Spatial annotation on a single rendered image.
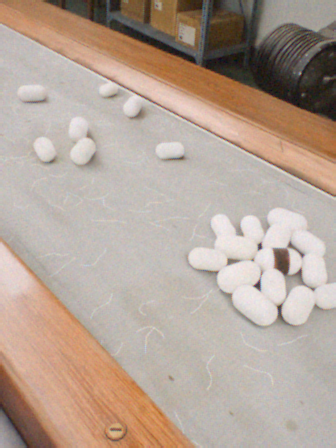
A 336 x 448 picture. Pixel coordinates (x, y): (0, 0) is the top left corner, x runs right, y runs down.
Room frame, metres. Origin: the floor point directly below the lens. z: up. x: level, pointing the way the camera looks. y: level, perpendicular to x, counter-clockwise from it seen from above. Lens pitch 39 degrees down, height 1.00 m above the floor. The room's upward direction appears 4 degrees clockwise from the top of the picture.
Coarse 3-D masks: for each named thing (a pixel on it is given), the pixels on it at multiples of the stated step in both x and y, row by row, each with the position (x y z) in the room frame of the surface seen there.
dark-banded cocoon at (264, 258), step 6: (258, 252) 0.27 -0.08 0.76; (264, 252) 0.27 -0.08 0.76; (270, 252) 0.27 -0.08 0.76; (294, 252) 0.27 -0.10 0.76; (258, 258) 0.27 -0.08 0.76; (264, 258) 0.26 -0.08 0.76; (270, 258) 0.26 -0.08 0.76; (294, 258) 0.27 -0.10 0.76; (300, 258) 0.27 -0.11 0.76; (258, 264) 0.26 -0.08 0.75; (264, 264) 0.26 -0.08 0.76; (270, 264) 0.26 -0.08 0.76; (294, 264) 0.26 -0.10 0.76; (300, 264) 0.27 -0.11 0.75; (264, 270) 0.26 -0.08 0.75; (294, 270) 0.26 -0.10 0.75
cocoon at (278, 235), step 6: (270, 228) 0.31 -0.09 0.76; (276, 228) 0.30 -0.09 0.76; (282, 228) 0.30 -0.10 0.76; (288, 228) 0.31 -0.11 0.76; (270, 234) 0.30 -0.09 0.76; (276, 234) 0.29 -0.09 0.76; (282, 234) 0.30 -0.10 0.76; (288, 234) 0.30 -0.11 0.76; (264, 240) 0.29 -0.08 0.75; (270, 240) 0.29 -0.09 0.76; (276, 240) 0.29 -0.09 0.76; (282, 240) 0.29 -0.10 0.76; (288, 240) 0.30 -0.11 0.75; (264, 246) 0.29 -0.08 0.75; (270, 246) 0.29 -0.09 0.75; (276, 246) 0.28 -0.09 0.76; (282, 246) 0.29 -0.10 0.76
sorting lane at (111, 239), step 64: (0, 64) 0.69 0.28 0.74; (64, 64) 0.72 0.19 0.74; (0, 128) 0.48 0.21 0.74; (64, 128) 0.50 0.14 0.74; (128, 128) 0.51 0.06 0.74; (192, 128) 0.52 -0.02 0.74; (0, 192) 0.35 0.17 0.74; (64, 192) 0.36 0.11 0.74; (128, 192) 0.37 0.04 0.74; (192, 192) 0.38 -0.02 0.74; (256, 192) 0.39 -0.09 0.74; (320, 192) 0.40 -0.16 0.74; (64, 256) 0.27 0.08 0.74; (128, 256) 0.28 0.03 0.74; (128, 320) 0.21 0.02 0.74; (192, 320) 0.21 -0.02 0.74; (320, 320) 0.22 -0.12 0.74; (192, 384) 0.16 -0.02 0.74; (256, 384) 0.16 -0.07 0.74; (320, 384) 0.17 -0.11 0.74
